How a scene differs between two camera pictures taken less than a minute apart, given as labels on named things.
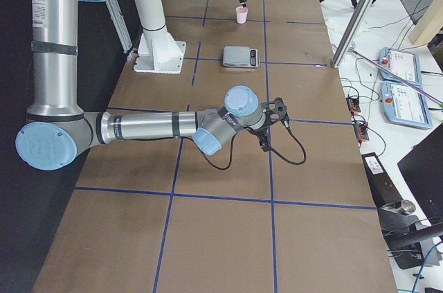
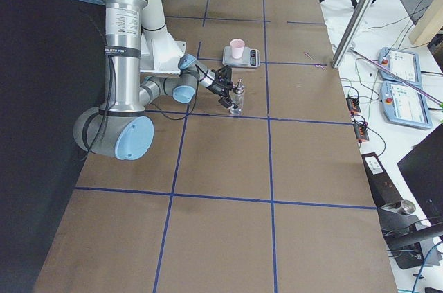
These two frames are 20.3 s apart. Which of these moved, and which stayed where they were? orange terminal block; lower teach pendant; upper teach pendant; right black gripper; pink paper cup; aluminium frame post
Moved: pink paper cup; right black gripper
Stayed: lower teach pendant; orange terminal block; upper teach pendant; aluminium frame post
